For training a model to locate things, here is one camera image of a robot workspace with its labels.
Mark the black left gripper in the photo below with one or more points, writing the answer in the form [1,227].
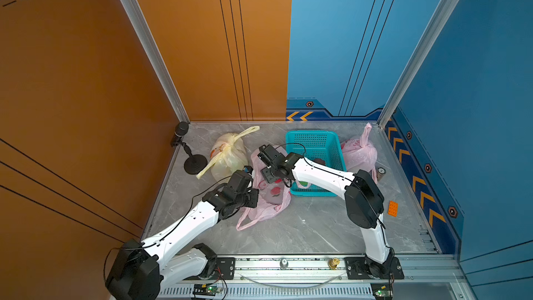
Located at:
[253,202]

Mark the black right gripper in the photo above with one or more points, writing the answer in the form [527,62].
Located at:
[265,173]

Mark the pink plastic bag with hearts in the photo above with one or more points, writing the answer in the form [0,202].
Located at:
[273,197]

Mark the dark maroon ball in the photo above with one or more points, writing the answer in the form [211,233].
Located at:
[319,161]

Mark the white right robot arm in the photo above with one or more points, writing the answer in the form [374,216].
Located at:
[363,199]

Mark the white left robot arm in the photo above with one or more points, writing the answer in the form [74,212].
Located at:
[142,269]

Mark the yellow knotted plastic bag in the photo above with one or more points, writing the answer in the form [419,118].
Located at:
[228,155]

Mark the pink knotted plastic bag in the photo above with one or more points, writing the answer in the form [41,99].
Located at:
[360,153]

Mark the teal plastic basket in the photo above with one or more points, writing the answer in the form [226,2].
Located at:
[315,144]

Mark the black desktop microphone stand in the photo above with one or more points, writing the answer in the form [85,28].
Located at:
[194,162]

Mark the left green circuit board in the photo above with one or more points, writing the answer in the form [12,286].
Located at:
[206,290]

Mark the green circuit board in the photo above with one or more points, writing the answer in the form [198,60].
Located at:
[382,291]
[206,290]

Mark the orange toy brick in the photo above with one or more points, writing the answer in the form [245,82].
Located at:
[393,209]

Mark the right green circuit board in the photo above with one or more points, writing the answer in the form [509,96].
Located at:
[382,291]

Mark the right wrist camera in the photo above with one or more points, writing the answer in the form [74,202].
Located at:
[270,156]

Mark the silver knob on rail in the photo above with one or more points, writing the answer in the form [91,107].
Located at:
[284,263]

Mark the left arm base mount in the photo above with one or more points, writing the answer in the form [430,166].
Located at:
[223,267]

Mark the brass knob on rail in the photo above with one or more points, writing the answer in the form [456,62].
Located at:
[333,263]

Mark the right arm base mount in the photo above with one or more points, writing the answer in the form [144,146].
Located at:
[363,268]

